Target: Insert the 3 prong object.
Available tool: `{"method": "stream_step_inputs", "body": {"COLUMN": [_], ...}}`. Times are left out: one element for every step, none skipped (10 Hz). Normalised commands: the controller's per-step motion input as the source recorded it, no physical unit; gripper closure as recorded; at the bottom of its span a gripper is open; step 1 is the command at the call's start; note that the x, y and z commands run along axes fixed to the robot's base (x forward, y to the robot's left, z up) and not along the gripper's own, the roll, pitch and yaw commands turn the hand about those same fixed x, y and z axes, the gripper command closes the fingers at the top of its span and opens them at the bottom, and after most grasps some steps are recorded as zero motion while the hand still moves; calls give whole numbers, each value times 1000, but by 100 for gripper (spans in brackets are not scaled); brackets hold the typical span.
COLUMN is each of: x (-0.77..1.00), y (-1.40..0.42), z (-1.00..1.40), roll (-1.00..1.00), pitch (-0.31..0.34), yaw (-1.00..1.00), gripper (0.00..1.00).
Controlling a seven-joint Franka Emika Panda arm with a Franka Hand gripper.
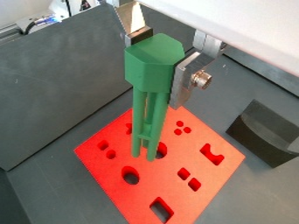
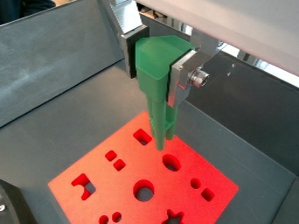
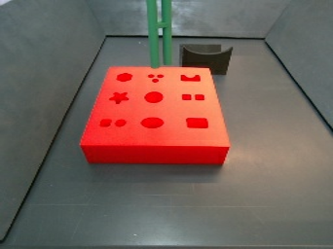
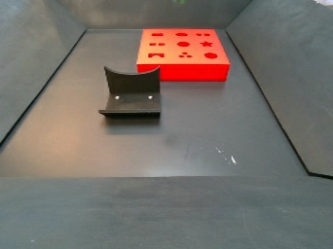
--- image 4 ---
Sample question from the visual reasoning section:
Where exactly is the red shape sorter block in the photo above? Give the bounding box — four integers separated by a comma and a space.
137, 28, 230, 82

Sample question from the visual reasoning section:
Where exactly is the black curved holder bracket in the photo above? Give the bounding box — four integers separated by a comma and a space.
99, 67, 162, 117

